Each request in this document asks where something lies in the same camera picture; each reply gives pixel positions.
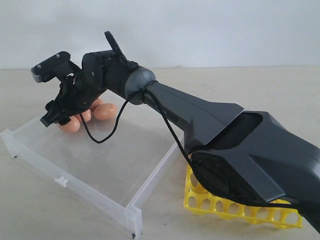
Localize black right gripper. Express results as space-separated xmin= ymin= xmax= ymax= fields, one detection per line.
xmin=40 ymin=74 xmax=105 ymax=127

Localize brown egg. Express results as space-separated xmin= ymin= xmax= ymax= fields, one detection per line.
xmin=75 ymin=109 xmax=92 ymax=123
xmin=57 ymin=116 xmax=80 ymax=133
xmin=93 ymin=103 xmax=118 ymax=121
xmin=90 ymin=98 xmax=104 ymax=112

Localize clear plastic drawer bin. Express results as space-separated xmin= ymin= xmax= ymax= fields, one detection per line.
xmin=0 ymin=104 xmax=180 ymax=240

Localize yellow plastic egg tray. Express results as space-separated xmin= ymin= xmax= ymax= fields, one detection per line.
xmin=183 ymin=166 xmax=303 ymax=229

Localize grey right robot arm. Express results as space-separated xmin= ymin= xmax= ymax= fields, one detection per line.
xmin=32 ymin=50 xmax=320 ymax=230

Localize black camera cable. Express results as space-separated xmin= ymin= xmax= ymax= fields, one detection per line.
xmin=79 ymin=31 xmax=320 ymax=213

